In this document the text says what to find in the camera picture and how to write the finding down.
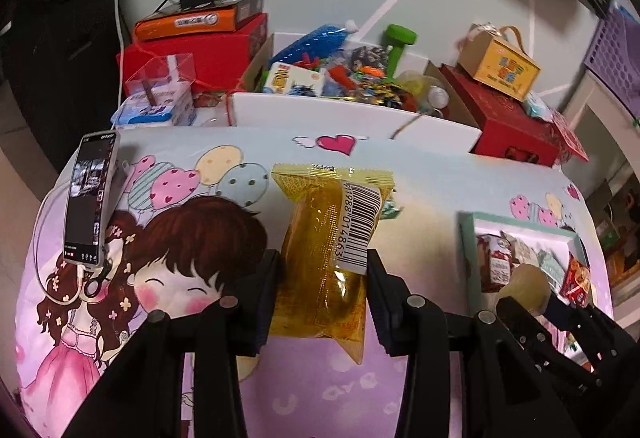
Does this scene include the clear plastic bottle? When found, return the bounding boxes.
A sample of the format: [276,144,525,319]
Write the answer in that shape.
[396,70,449,117]

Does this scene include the cartoon print tablecloth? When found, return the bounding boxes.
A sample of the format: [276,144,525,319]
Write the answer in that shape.
[15,127,612,437]

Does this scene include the white charging cable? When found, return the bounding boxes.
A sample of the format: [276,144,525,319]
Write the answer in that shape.
[31,177,132,306]

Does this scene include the large red gift box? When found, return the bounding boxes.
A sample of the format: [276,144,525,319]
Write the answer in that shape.
[439,65,560,167]

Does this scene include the white toy storage box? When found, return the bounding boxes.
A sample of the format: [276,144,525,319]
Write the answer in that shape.
[228,32,482,154]

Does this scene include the white card box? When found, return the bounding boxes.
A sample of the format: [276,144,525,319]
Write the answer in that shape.
[262,62,326,97]

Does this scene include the purple plastic basket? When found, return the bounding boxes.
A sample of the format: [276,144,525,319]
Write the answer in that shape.
[584,6,639,122]

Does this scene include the pink patterned box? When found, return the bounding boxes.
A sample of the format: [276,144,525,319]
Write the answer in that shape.
[550,109,589,164]

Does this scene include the white shelf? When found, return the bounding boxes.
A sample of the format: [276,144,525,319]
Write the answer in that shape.
[562,68,640,229]

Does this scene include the red orange snack packet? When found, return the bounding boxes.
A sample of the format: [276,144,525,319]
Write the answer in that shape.
[560,254,591,308]

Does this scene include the silver grey snack packet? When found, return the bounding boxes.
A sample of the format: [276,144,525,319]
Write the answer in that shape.
[501,232,539,267]

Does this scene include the blue bead bottle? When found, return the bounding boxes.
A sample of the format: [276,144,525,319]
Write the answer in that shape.
[269,20,358,66]

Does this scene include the white tray with teal rim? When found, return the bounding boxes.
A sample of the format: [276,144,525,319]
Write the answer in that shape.
[458,212,591,315]

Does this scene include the blue tissue pack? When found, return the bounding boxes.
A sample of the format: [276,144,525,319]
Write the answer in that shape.
[522,91,553,123]

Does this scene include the blue wet wipes pack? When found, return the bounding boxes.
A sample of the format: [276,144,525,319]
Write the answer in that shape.
[111,90,196,128]

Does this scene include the orange box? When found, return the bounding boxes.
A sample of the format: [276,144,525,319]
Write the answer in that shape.
[134,0,264,42]

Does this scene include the clear acrylic box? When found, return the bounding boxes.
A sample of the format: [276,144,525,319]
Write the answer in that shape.
[125,54,195,108]

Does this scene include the yellow transparent snack packet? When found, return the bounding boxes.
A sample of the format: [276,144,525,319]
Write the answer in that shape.
[270,164,395,364]

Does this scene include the green dumbbell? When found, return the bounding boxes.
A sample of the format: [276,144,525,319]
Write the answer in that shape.
[384,24,418,80]

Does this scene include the red box on left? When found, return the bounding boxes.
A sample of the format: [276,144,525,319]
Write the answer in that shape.
[124,13,268,92]

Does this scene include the smartphone in white case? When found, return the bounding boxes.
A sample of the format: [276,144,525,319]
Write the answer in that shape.
[63,131,119,271]

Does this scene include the yellow gift box with handle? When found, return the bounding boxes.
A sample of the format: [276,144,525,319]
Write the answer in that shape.
[457,24,541,102]

